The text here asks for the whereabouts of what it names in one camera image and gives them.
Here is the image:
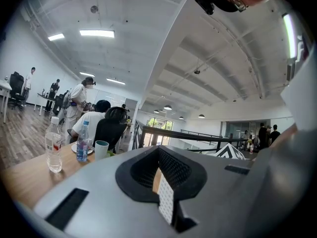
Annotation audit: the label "black stair railing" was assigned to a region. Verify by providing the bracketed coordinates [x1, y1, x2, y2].
[132, 119, 246, 154]

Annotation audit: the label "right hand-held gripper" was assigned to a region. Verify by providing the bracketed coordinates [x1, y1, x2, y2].
[207, 142, 246, 161]

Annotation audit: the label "glass entrance doors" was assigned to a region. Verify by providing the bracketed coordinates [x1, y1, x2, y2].
[143, 117, 174, 147]

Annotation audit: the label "white desk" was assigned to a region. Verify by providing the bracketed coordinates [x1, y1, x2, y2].
[33, 92, 56, 116]
[0, 79, 12, 123]

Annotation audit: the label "white ceiling pipe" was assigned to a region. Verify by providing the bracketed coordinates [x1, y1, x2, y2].
[296, 35, 305, 62]

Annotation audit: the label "black balcony railing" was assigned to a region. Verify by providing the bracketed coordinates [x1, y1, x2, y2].
[180, 128, 223, 139]

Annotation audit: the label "white plate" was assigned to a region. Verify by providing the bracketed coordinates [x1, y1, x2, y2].
[71, 142, 95, 155]

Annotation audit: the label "long ceiling tube light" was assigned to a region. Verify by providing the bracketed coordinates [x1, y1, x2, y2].
[282, 13, 297, 60]

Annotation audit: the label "black mesh office chair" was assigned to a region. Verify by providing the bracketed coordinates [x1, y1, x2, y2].
[93, 106, 130, 153]

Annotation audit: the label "blue label water bottle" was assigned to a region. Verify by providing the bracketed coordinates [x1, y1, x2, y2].
[76, 120, 90, 162]

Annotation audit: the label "clear water bottle red label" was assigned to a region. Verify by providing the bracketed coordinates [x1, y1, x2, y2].
[45, 116, 62, 173]

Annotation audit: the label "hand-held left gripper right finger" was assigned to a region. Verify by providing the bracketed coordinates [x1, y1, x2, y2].
[158, 144, 264, 238]

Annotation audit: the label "pale teal mug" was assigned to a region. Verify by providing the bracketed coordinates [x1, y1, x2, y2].
[95, 140, 109, 161]

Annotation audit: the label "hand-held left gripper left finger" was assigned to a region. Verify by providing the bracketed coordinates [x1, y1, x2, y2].
[33, 144, 180, 238]

